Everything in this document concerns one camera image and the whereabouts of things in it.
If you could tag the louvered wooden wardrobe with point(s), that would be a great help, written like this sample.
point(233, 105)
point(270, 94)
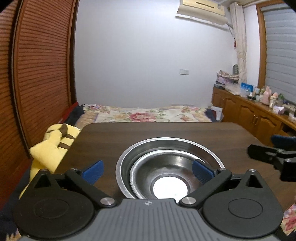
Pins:
point(37, 78)

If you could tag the yellow plush toy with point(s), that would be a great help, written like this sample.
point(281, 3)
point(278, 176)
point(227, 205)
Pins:
point(49, 153)

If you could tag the wooden sideboard cabinet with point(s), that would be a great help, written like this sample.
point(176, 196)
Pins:
point(255, 117)

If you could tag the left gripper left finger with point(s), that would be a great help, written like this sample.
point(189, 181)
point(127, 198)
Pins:
point(82, 181)

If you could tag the blue box on cabinet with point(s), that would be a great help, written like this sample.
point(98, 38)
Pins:
point(246, 87)

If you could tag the white wall switch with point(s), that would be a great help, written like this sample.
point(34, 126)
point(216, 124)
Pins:
point(184, 72)

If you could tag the pink bottle on cabinet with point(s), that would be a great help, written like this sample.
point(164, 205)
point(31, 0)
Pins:
point(265, 95)

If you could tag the small steel bowl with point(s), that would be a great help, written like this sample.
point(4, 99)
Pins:
point(164, 174)

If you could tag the white paper bag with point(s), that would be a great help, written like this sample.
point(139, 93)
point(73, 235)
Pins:
point(218, 112)

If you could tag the stack of folded cloths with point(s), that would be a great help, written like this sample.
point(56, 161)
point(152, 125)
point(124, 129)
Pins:
point(224, 78)

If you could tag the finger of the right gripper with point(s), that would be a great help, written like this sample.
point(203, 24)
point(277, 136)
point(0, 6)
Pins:
point(283, 141)
point(262, 153)

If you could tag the beige tied curtain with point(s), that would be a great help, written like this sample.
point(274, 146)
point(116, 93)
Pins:
point(238, 21)

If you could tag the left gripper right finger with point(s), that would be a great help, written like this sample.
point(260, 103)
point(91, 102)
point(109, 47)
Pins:
point(212, 180)

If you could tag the grey window blind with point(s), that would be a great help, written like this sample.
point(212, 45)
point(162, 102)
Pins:
point(280, 49)

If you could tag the large steel bowl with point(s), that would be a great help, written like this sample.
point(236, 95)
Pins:
point(134, 152)

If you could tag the floral bed quilt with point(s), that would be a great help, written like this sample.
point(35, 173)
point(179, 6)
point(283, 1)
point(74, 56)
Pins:
point(82, 115)

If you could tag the wall air conditioner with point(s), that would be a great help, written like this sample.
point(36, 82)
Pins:
point(204, 10)

